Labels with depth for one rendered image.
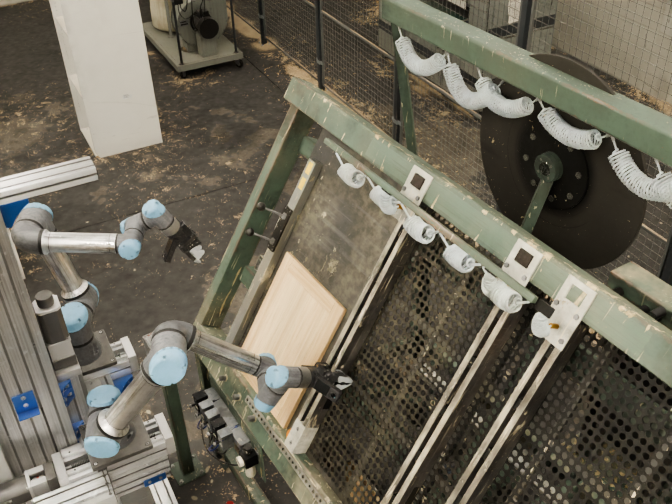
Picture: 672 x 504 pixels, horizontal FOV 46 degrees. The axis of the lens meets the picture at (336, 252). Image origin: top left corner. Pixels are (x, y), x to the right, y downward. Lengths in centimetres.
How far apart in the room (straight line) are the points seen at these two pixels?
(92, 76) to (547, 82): 457
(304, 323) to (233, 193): 322
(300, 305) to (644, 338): 147
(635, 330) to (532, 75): 104
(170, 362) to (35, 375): 61
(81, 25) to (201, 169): 143
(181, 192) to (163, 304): 136
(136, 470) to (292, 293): 90
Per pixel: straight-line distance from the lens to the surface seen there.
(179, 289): 532
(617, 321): 218
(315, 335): 305
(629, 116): 257
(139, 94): 684
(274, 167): 337
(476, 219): 247
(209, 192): 627
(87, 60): 663
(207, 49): 825
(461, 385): 248
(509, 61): 288
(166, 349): 255
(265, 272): 331
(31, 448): 320
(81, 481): 310
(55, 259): 327
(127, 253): 300
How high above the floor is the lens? 331
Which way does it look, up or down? 37 degrees down
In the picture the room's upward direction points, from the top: 1 degrees counter-clockwise
